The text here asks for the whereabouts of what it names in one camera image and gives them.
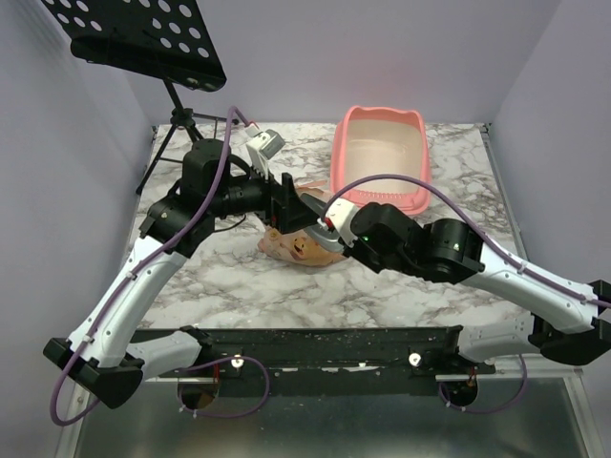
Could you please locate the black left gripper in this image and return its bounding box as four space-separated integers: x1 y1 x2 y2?
209 156 321 234

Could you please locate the beige cat litter bag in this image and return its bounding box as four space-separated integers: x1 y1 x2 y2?
257 179 348 268

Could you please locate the silver metal scoop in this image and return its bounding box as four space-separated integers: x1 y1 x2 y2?
300 194 345 254

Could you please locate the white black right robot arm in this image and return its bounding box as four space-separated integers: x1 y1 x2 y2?
330 203 610 374

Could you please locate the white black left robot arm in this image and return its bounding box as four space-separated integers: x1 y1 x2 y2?
43 139 325 408

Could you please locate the pink plastic litter box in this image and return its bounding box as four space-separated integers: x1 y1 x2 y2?
329 106 432 216

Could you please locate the black perforated music stand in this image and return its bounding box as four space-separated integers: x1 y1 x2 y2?
43 0 227 195

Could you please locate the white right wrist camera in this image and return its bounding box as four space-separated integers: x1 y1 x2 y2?
320 198 359 248

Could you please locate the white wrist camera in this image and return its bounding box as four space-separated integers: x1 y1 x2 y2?
320 198 359 248
245 123 285 178

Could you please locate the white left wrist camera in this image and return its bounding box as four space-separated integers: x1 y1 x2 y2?
245 123 285 178

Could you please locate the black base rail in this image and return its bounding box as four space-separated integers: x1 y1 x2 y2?
179 323 497 397

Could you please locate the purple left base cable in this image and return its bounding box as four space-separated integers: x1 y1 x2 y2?
179 355 271 420

